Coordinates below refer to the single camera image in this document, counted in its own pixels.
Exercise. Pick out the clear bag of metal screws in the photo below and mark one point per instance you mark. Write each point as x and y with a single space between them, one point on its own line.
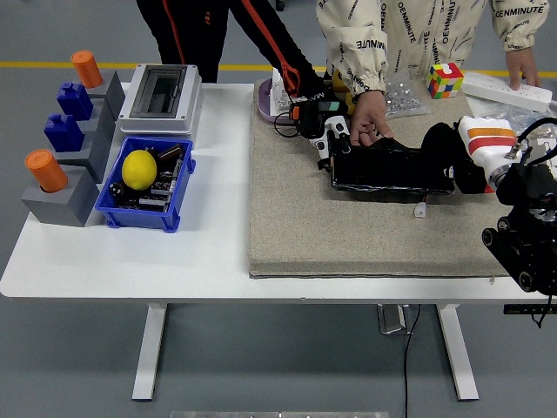
404 100

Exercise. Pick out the person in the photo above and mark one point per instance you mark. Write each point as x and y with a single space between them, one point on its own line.
418 26
196 26

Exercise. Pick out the black circuit board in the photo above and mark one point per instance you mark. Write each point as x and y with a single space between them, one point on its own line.
159 188

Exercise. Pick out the person's left forearm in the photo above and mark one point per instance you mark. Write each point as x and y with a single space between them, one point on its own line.
520 22

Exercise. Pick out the grey block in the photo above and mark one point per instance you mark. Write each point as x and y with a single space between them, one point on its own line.
111 89
103 119
61 209
82 159

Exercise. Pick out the white socket plate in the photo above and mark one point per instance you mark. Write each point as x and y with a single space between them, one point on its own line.
278 109

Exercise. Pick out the person's left hand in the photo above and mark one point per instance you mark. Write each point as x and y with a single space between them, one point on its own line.
524 65

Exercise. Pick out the white power strip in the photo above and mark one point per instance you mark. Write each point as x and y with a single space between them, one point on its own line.
491 85

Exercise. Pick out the black round component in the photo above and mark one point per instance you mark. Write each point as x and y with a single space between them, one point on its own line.
116 189

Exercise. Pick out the clear plastic parts bag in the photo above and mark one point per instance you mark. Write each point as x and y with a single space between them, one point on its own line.
500 111

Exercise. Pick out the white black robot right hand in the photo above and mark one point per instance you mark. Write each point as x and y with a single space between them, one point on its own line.
489 143

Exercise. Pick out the person's right forearm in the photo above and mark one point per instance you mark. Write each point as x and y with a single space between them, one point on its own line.
359 61

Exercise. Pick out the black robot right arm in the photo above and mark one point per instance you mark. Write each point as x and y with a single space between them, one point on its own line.
531 244

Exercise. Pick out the yellow lemon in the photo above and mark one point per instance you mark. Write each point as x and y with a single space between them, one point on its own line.
139 170

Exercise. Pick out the white table leg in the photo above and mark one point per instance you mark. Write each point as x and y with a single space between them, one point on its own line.
150 348
457 348

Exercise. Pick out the brown electronic component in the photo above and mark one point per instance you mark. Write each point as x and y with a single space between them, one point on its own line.
170 152

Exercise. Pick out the orange cylinder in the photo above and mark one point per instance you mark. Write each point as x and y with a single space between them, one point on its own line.
87 69
45 172

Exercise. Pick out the colourful puzzle cube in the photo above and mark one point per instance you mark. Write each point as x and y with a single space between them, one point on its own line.
444 80

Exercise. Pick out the blue block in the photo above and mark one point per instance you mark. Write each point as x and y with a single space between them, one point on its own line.
75 101
64 132

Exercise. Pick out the silver metal bracket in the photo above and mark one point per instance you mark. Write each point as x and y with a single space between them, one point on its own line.
393 320

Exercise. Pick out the white wall socket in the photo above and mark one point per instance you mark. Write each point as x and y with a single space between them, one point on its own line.
278 87

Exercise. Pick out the grey-brown mat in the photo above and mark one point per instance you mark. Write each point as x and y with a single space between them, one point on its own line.
326 235

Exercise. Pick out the grey electrical distribution box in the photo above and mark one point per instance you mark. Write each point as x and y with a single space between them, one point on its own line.
130 126

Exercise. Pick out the glossy black panel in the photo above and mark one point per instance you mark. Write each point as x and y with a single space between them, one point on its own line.
383 170

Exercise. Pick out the person's right hand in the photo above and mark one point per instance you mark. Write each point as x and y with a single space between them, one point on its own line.
370 115

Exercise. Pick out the blue plastic bin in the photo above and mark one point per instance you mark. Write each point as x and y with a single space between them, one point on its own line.
143 220

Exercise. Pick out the purple tray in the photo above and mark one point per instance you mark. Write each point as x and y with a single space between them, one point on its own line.
262 104

